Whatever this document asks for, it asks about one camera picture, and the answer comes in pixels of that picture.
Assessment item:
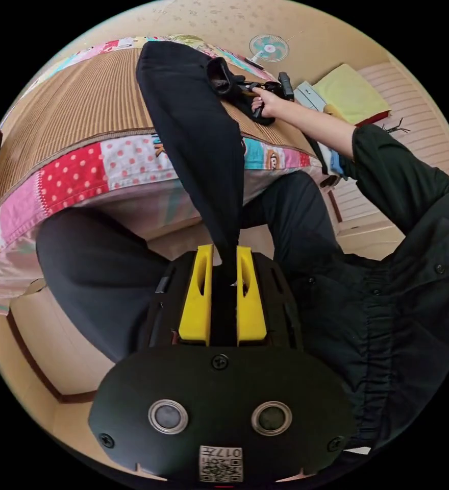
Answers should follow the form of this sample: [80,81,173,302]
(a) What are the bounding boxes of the grey white carton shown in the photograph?
[293,81,329,112]

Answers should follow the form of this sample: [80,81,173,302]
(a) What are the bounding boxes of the pile of clothes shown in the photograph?
[311,139,350,188]

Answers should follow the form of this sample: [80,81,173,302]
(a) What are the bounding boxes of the black long pants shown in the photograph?
[135,40,276,286]

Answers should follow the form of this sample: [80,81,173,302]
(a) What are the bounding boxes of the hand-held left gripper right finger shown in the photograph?
[236,246,268,342]

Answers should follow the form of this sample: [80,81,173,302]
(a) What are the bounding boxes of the yellow folded blanket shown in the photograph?
[311,63,392,128]

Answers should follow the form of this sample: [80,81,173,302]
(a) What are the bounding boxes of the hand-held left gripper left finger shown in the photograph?
[178,244,214,342]

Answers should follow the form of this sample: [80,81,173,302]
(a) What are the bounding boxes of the white and teal fan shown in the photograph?
[245,34,290,65]

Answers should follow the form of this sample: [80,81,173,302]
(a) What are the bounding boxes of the person's right hand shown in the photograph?
[251,88,289,119]

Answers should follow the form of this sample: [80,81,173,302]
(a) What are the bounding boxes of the bed with mat and patchwork sheet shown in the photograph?
[0,34,325,317]

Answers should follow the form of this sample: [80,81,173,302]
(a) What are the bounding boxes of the person's right forearm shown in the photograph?
[275,100,363,161]

